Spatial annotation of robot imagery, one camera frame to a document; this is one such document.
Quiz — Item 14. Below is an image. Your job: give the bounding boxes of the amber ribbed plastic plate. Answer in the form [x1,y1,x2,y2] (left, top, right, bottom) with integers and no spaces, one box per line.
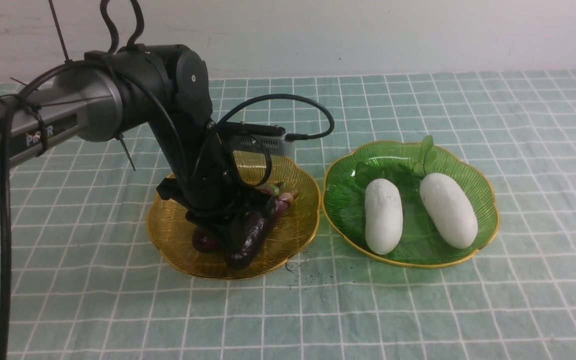
[146,155,322,280]

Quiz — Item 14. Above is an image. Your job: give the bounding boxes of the green ribbed plastic plate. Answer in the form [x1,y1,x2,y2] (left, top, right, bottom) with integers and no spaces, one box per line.
[322,136,501,269]

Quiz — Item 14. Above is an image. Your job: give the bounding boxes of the green checkered tablecloth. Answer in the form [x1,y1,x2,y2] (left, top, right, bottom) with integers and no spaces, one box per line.
[8,69,576,360]

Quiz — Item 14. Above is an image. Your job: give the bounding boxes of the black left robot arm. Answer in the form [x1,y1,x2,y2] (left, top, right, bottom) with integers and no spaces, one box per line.
[0,45,275,262]

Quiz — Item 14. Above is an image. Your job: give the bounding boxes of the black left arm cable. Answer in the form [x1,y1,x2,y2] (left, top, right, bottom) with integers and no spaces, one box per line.
[0,0,335,360]

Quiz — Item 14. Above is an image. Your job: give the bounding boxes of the white radish one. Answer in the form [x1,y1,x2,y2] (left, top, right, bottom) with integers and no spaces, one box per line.
[419,173,479,249]
[364,178,403,255]

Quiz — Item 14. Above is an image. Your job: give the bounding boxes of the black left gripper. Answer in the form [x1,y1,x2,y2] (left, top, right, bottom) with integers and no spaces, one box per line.
[157,160,275,261]

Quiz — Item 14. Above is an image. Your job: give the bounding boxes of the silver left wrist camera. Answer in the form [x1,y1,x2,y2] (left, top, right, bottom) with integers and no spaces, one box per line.
[217,121,297,160]

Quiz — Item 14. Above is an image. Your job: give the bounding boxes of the purple eggplant one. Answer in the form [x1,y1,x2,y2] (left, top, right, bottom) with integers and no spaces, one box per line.
[192,181,285,254]
[224,189,300,271]

